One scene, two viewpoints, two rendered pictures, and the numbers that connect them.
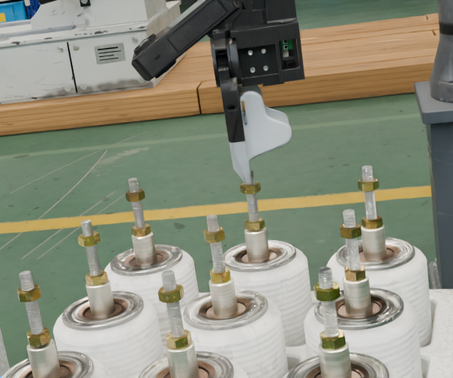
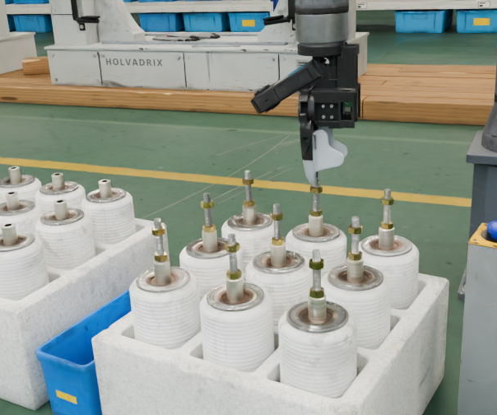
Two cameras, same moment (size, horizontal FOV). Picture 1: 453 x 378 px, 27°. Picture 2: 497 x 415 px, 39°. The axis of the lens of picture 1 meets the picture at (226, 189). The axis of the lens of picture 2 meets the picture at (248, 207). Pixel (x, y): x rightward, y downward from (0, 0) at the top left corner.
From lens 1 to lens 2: 24 cm
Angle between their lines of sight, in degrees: 14
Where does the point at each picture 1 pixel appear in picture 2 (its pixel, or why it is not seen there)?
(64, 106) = not seen: hidden behind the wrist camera
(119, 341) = (213, 268)
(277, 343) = (304, 288)
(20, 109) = (239, 96)
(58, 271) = (227, 214)
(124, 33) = not seen: hidden behind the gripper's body
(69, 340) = (185, 262)
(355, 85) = (480, 115)
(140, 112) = not seen: hidden behind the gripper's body
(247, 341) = (283, 283)
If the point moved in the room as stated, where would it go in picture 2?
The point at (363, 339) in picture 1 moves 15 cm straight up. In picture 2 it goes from (348, 296) to (348, 187)
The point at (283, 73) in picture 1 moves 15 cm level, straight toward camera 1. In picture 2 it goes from (341, 122) to (318, 151)
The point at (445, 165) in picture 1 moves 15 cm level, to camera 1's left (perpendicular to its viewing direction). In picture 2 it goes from (479, 193) to (397, 190)
